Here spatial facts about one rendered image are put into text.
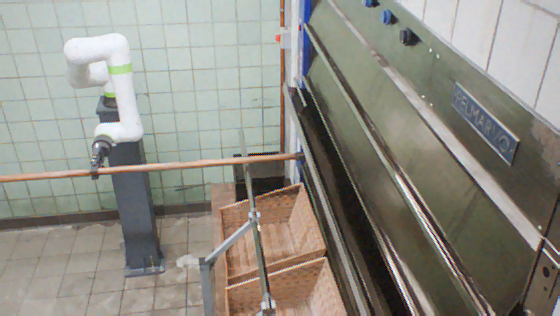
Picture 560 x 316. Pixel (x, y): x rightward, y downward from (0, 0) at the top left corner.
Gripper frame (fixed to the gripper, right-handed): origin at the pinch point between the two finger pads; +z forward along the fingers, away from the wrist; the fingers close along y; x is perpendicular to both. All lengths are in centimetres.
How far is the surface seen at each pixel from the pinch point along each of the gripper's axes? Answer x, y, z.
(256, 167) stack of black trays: -77, 37, -50
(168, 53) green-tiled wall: -29, -9, -122
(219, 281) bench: -51, 61, 14
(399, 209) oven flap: -105, -38, 93
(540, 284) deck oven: -103, -68, 151
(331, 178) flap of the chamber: -95, -22, 53
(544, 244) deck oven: -103, -74, 149
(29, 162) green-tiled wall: 73, 65, -121
